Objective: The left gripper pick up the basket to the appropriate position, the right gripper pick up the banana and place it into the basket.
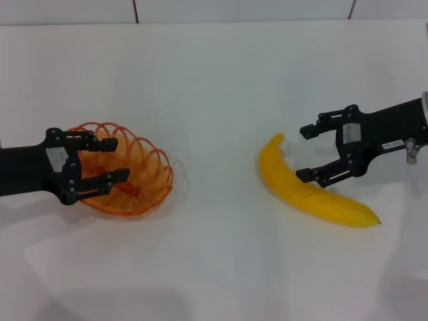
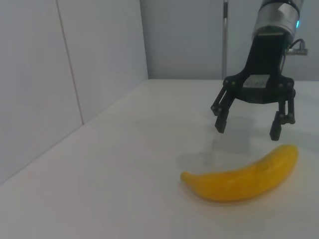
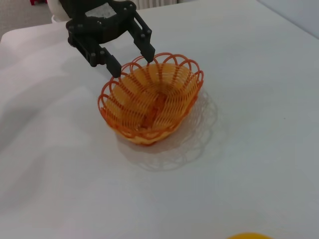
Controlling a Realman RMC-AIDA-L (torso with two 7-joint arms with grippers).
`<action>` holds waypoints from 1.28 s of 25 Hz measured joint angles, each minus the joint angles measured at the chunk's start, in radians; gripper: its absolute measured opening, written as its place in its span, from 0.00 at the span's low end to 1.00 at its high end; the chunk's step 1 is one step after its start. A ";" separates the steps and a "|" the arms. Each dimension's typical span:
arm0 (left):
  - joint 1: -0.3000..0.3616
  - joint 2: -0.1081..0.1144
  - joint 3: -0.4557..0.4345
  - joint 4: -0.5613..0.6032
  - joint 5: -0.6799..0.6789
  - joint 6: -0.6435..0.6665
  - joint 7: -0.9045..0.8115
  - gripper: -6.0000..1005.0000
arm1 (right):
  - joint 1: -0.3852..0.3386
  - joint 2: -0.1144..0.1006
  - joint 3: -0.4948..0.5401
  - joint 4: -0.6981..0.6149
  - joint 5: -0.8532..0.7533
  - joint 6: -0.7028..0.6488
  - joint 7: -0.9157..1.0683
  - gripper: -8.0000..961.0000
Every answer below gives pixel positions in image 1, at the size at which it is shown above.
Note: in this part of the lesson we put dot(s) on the yellow banana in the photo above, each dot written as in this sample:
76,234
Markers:
334,204

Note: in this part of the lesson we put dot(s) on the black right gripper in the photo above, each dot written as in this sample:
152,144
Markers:
384,130

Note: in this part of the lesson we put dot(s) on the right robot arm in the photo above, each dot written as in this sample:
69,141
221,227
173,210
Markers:
425,108

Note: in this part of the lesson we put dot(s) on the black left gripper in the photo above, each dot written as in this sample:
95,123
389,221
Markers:
30,170

